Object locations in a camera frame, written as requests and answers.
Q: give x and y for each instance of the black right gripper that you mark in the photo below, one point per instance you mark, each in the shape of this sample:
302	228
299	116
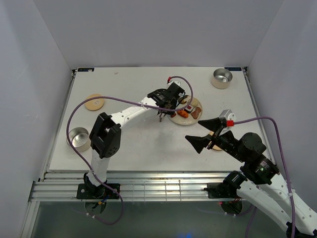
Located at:
198	142

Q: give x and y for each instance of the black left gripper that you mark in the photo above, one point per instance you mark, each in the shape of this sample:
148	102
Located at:
174	105

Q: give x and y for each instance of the stainless steel slotted tongs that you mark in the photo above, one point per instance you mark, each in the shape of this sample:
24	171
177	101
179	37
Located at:
162	114

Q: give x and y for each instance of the white steamed bun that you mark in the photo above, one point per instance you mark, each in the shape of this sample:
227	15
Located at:
194	103

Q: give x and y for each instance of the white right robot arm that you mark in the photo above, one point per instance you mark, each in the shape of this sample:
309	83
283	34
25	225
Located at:
258	181

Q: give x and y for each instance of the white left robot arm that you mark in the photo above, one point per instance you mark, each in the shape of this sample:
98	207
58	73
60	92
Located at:
106	133

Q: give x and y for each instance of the right steel lunch bowl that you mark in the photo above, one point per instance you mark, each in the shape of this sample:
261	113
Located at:
221	78

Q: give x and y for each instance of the steel lunch bowl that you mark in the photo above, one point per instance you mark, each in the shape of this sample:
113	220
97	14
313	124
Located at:
79	138
221	78

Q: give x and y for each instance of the left steel lunch bowl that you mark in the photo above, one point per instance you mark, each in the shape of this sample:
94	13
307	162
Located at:
79	138

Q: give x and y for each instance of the dark brown curved food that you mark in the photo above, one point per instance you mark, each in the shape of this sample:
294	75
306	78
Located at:
184	100

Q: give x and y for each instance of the right wooden round lid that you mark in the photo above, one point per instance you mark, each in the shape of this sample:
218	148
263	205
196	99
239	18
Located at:
216	148

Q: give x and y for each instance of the wooden round lid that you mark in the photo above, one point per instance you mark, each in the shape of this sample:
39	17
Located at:
95	104
216	148

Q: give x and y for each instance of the orange fried cutlet piece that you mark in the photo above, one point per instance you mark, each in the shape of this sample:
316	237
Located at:
183	113

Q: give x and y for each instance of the sushi roll piece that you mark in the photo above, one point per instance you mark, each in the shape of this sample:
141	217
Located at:
189	109

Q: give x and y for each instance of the blue and white plate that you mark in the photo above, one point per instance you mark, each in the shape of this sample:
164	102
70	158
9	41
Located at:
190	115

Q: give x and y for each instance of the right blue corner label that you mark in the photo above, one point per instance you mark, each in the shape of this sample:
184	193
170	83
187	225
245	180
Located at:
233	68

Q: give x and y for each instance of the blue corner label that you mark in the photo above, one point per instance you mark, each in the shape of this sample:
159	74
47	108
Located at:
233	68
85	69

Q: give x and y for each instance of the left wooden round lid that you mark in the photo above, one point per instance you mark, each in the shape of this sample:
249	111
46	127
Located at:
95	104

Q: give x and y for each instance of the left blue corner label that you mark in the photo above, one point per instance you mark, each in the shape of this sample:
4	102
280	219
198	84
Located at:
85	69

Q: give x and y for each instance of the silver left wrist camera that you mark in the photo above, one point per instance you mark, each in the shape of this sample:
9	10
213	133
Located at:
171	80

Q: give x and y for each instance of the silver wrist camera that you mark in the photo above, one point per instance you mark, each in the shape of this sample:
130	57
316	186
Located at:
225	116
171	80

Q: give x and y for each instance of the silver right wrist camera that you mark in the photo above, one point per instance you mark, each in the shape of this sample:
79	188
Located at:
225	116

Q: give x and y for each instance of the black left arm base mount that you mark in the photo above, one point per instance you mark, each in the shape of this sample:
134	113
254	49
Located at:
87	190

